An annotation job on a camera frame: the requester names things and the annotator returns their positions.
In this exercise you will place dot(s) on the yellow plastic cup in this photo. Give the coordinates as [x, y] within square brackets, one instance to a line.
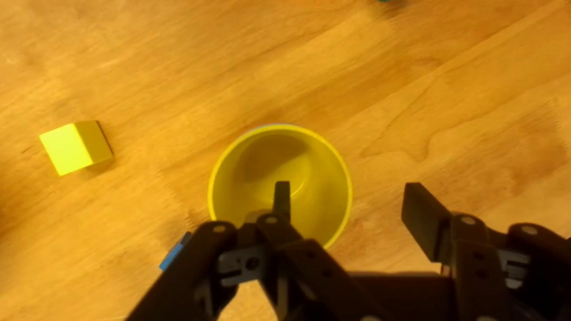
[256, 171]

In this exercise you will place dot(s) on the yellow cube block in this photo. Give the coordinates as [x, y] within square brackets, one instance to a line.
[69, 148]

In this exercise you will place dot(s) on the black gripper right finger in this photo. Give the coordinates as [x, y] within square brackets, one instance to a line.
[511, 273]

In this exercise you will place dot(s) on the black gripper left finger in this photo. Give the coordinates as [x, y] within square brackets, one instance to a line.
[238, 273]

